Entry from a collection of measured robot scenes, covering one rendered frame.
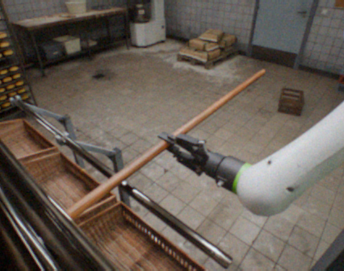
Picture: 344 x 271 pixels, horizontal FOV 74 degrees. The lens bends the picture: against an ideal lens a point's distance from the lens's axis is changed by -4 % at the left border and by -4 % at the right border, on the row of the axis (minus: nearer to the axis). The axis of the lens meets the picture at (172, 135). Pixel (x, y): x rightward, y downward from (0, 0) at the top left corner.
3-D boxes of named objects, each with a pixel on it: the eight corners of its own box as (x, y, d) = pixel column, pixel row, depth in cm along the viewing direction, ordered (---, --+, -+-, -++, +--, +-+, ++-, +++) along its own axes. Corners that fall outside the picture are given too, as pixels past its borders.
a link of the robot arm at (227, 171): (246, 178, 71) (251, 155, 65) (227, 202, 63) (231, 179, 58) (228, 169, 74) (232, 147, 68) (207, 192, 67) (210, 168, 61)
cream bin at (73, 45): (67, 54, 466) (64, 42, 451) (55, 50, 491) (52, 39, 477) (82, 50, 488) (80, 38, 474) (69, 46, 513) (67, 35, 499)
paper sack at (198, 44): (219, 50, 467) (220, 41, 457) (207, 53, 446) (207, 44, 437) (196, 43, 504) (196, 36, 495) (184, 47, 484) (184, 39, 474)
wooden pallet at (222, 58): (208, 69, 455) (209, 63, 446) (176, 60, 496) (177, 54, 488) (237, 56, 528) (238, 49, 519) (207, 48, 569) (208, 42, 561)
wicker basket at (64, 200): (40, 282, 99) (14, 252, 83) (-7, 212, 128) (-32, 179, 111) (122, 213, 129) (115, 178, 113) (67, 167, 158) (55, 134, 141)
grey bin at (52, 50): (47, 60, 440) (43, 47, 426) (35, 55, 466) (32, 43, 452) (64, 55, 462) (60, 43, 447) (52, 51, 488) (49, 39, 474)
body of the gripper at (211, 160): (216, 164, 63) (188, 151, 68) (213, 186, 68) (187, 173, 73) (230, 151, 67) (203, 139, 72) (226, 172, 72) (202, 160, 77)
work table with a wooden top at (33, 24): (43, 77, 432) (27, 27, 379) (26, 67, 474) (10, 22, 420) (131, 48, 566) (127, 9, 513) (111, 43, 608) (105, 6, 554)
